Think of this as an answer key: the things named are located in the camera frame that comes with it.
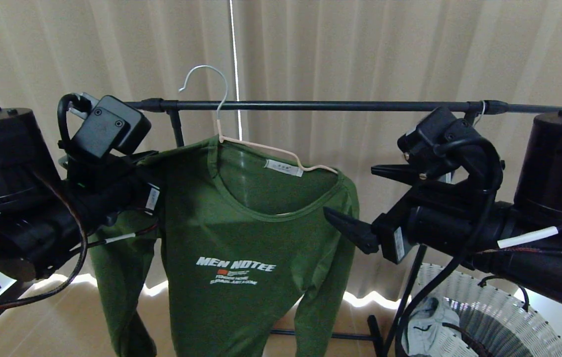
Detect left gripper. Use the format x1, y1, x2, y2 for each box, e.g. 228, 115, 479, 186
0, 169, 163, 281

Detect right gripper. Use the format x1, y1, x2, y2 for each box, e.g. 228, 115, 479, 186
323, 165, 562, 315

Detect pale grey shorts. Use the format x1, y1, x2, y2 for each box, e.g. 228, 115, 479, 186
402, 297, 460, 357

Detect green long-sleeved shirt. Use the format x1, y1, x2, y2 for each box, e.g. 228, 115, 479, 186
88, 135, 361, 357

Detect pink clothes hanger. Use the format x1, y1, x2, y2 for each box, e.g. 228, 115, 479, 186
178, 65, 339, 175

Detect black clothes rack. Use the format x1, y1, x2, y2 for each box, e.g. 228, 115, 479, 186
125, 98, 562, 357

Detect white laundry basket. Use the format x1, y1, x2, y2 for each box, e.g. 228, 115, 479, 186
400, 263, 562, 357

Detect beige curtain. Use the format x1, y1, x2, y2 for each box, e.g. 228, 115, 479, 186
0, 0, 562, 310

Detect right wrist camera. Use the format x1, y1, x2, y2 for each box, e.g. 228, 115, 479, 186
397, 107, 485, 196

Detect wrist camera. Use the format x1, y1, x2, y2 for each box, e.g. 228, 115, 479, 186
397, 107, 485, 196
63, 95, 153, 167

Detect black cable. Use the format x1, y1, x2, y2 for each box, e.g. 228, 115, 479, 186
395, 136, 505, 357
57, 93, 94, 149

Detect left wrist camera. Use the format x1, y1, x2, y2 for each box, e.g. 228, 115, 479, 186
63, 95, 153, 167

